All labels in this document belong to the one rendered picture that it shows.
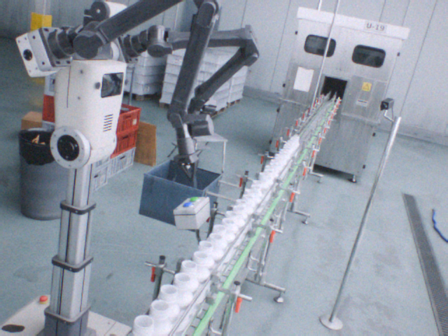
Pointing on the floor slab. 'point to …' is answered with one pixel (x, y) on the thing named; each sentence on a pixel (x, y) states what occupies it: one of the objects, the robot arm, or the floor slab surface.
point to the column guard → (38, 21)
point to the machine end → (341, 83)
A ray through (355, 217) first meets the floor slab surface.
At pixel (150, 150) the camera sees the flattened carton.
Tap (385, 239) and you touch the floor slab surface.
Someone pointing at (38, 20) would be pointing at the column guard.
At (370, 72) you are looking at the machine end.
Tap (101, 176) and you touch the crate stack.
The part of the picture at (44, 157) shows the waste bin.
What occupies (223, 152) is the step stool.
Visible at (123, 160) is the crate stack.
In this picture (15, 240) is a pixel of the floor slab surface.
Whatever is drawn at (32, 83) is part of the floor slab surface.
